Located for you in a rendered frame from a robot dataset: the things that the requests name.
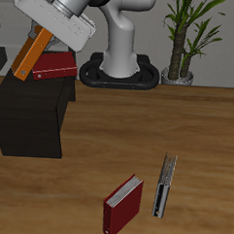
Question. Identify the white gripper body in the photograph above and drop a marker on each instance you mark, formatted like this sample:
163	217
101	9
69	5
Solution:
52	20

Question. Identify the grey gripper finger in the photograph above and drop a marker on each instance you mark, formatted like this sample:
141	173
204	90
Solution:
34	28
53	41

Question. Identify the orange book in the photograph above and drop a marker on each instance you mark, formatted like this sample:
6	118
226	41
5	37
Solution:
30	57

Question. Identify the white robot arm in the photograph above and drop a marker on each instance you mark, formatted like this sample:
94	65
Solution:
121	41

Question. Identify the red book with white stripe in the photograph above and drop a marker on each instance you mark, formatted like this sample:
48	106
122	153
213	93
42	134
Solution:
55	66

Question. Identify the dark wooden shelf cabinet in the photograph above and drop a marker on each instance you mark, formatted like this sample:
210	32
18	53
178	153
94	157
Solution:
28	117

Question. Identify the red book with white pages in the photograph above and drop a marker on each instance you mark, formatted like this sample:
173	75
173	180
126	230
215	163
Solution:
125	208

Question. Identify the grey speckled book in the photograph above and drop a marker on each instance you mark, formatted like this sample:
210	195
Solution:
163	189

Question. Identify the green pot plant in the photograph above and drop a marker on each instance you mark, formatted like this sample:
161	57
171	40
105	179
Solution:
177	50

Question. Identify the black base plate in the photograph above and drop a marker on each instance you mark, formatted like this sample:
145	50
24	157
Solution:
88	76

